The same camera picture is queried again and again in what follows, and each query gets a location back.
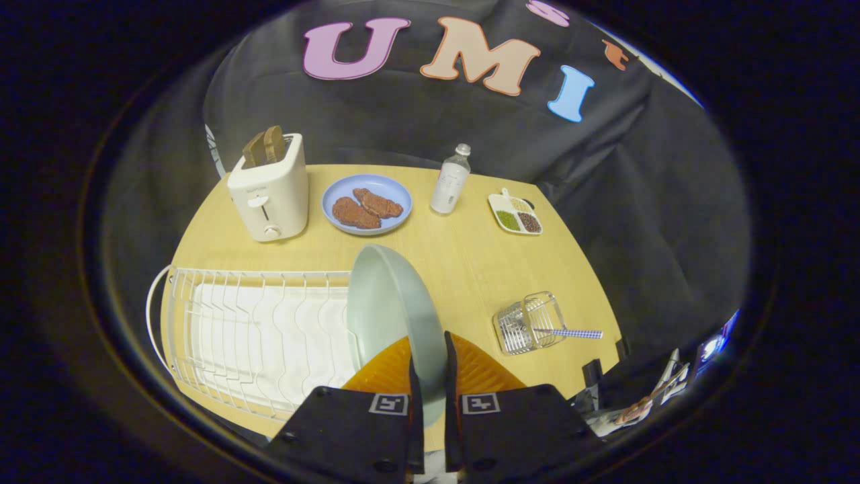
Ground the silver wire basket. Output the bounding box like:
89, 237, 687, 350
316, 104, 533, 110
492, 291, 567, 356

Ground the white divided dish with beans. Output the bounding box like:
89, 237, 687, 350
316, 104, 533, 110
488, 188, 544, 236

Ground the white wire dish rack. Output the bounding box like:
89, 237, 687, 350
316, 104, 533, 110
146, 264, 367, 421

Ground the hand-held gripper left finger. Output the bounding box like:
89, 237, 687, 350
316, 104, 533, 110
267, 336, 425, 484

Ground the brown meat patty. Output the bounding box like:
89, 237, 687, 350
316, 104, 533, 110
332, 196, 382, 230
353, 188, 404, 219

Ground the clear plastic bottle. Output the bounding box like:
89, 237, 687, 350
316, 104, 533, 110
430, 143, 472, 215

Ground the black backdrop cloth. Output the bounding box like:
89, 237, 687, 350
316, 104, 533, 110
101, 0, 752, 377

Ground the blue plate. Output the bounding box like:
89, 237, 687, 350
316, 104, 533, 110
321, 174, 413, 236

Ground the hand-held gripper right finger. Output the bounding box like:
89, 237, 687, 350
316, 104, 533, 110
443, 331, 600, 479

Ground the white toaster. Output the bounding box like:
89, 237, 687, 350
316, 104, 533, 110
227, 133, 310, 243

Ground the pale green plate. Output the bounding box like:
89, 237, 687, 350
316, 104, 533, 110
346, 244, 449, 428

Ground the brown toast slice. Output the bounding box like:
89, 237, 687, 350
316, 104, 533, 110
242, 131, 267, 169
263, 125, 286, 164

